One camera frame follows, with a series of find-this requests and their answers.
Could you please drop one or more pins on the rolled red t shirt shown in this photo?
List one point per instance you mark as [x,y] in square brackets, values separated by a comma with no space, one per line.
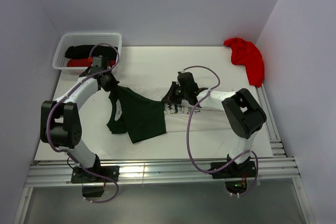
[73,63]

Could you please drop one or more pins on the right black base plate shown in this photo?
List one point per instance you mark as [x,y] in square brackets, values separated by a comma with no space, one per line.
[247,169]

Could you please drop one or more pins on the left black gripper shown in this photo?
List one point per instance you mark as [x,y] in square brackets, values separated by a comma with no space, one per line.
[114,83]

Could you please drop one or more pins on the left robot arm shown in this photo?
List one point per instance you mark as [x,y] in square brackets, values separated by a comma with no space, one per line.
[60,125]

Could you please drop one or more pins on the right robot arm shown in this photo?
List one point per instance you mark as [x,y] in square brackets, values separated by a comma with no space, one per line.
[244,114]

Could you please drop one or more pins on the white plastic basket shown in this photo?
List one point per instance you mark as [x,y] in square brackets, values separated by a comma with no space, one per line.
[77,39]

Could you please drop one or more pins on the white and green t shirt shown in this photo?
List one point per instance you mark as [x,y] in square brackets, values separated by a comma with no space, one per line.
[141,114]

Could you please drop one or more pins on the rolled black t shirt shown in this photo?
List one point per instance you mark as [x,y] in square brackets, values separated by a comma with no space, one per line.
[83,51]

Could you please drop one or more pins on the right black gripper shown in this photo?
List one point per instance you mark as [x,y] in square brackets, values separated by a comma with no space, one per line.
[170,97]

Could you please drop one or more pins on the crumpled red t shirt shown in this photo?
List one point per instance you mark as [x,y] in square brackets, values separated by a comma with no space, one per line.
[245,53]

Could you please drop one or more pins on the aluminium frame rail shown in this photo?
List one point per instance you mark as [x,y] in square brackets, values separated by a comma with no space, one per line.
[165,160]

